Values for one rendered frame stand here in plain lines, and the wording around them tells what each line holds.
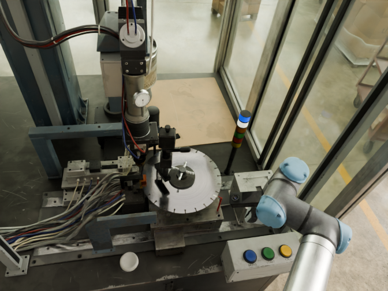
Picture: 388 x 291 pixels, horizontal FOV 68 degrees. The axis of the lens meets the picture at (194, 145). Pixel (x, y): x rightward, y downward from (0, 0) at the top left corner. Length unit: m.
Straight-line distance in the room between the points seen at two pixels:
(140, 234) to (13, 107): 1.08
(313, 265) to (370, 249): 1.88
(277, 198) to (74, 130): 0.85
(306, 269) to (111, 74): 0.69
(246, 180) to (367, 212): 1.59
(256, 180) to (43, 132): 0.91
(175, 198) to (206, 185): 0.14
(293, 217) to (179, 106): 1.20
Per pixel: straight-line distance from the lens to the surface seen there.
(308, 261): 0.70
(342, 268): 2.38
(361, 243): 2.55
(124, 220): 1.07
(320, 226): 0.76
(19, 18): 1.31
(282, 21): 1.33
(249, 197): 0.94
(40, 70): 1.41
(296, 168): 0.81
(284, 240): 1.21
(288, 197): 0.77
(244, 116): 1.18
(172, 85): 1.96
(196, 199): 1.14
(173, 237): 1.21
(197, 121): 1.71
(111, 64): 0.85
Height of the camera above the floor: 1.92
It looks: 48 degrees down
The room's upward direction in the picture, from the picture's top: 9 degrees clockwise
